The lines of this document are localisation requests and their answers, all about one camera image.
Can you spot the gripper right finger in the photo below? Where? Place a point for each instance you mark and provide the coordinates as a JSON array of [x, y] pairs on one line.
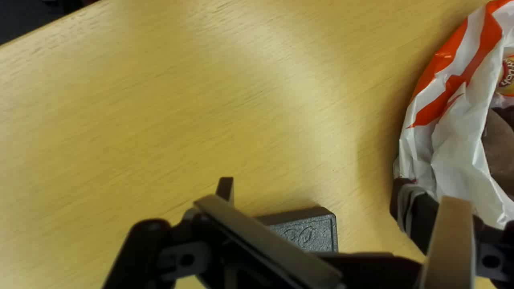
[[463, 250]]

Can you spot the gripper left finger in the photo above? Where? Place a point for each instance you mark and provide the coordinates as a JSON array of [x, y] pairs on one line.
[[222, 248]]

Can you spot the white orange plastic bag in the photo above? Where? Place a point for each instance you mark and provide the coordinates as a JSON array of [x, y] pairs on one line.
[[441, 149]]

